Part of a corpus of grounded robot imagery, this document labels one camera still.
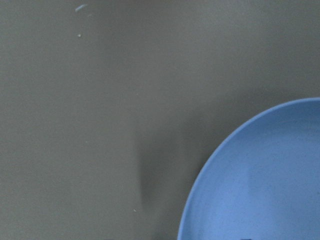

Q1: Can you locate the blue plate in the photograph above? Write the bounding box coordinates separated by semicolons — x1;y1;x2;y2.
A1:
177;97;320;240

